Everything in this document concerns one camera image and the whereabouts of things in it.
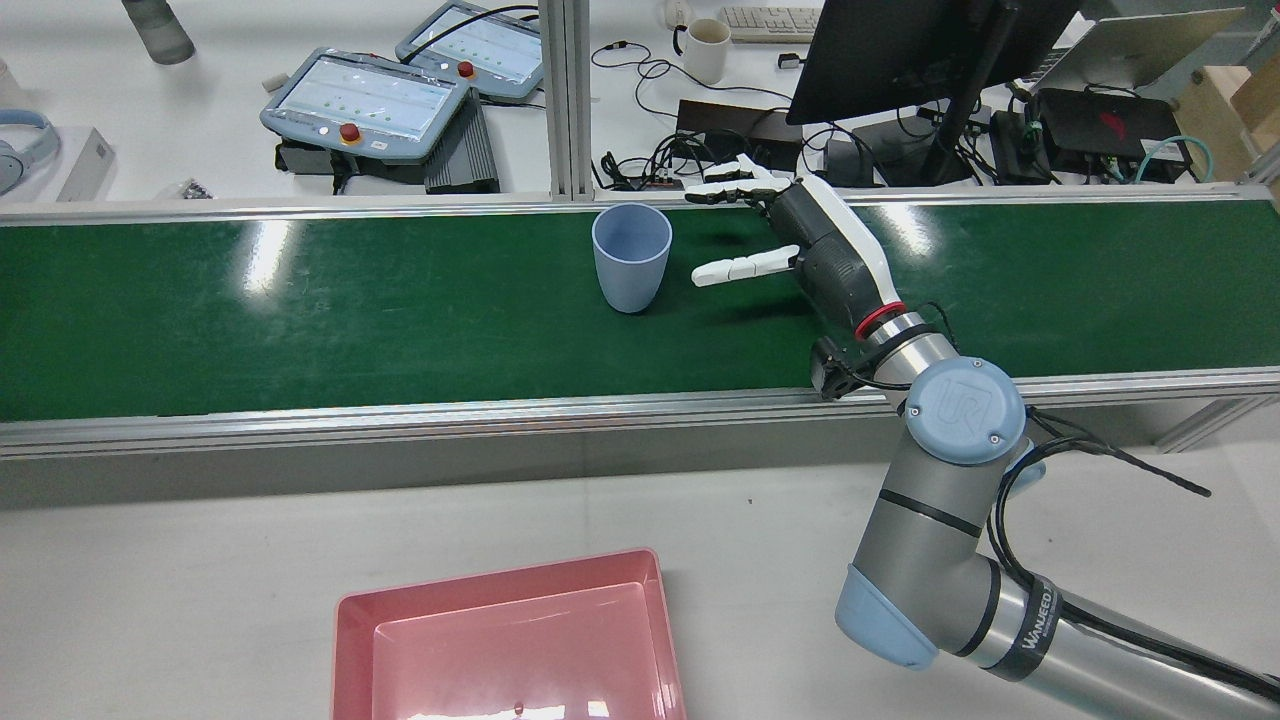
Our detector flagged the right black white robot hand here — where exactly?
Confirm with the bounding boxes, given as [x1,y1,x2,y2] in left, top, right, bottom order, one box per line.
[685,153,907,342]

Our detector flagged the dark brown flat box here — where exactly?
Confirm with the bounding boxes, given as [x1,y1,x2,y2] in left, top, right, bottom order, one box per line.
[675,99,805,173]

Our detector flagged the light blue plastic cup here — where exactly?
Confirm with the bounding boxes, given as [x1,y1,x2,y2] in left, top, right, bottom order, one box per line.
[591,203,674,315]

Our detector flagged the black box with red logo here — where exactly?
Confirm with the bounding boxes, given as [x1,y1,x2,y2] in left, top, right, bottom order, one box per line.
[1033,87,1193,183]

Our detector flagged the dark finned electronics box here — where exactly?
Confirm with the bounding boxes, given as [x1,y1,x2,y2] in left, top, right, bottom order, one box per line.
[424,88,502,195]

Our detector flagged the tan cardboard box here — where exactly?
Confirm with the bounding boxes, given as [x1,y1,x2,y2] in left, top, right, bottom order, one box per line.
[1170,64,1280,183]

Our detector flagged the pink plastic box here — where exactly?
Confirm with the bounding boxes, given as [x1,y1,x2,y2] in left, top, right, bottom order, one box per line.
[331,548,689,720]

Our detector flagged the grey metal electronics box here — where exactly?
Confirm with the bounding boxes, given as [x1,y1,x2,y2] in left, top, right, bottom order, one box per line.
[276,138,433,191]

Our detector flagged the white cardboard box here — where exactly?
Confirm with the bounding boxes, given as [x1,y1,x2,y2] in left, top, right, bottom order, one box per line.
[0,127,117,204]

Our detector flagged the black power adapter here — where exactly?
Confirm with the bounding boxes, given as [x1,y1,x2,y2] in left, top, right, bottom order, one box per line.
[822,137,883,189]

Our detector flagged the black computer monitor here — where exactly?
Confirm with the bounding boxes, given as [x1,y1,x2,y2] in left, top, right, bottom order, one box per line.
[785,0,1086,188]

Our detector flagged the black electronics module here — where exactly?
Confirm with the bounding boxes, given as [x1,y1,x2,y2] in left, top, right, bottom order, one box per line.
[988,108,1053,185]

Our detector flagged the white mug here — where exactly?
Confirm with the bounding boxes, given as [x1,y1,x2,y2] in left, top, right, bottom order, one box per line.
[672,17,733,87]

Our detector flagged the white keyboard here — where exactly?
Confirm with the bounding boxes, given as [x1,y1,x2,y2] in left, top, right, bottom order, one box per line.
[719,5,824,45]

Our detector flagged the silver laptop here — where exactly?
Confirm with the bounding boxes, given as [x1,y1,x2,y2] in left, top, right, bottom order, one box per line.
[1018,7,1247,98]

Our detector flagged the robot teach pendant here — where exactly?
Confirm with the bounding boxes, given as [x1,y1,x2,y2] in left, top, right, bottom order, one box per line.
[259,46,473,165]
[394,0,547,105]

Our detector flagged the green belt conveyor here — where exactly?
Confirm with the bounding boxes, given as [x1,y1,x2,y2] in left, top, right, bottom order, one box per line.
[0,190,1280,463]

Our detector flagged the light blue headphones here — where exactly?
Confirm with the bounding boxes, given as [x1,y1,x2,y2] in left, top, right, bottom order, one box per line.
[0,108,61,197]

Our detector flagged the black cable bundle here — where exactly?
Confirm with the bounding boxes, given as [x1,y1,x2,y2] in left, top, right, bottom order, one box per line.
[598,128,806,193]

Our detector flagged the thin black cable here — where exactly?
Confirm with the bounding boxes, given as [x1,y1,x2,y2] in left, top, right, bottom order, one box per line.
[590,40,801,123]

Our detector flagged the aluminium profile post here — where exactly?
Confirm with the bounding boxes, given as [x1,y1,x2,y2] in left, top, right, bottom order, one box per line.
[537,0,595,203]

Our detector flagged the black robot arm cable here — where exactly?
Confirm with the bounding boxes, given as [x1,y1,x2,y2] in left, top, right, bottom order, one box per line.
[985,405,1280,701]

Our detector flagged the teal cable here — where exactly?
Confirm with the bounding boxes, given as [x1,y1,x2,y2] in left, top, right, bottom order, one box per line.
[1134,134,1217,185]

